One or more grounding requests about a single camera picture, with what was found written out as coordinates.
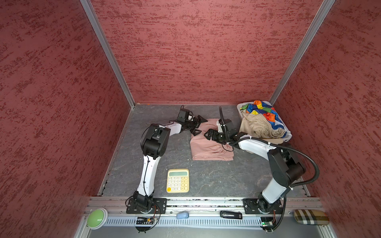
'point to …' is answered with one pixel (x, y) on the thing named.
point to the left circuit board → (144, 220)
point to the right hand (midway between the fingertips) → (208, 139)
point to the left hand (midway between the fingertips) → (205, 126)
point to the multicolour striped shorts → (259, 107)
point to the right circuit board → (267, 222)
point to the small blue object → (182, 215)
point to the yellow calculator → (177, 180)
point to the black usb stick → (231, 214)
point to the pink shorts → (202, 148)
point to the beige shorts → (257, 126)
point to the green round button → (97, 218)
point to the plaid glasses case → (311, 217)
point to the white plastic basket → (288, 133)
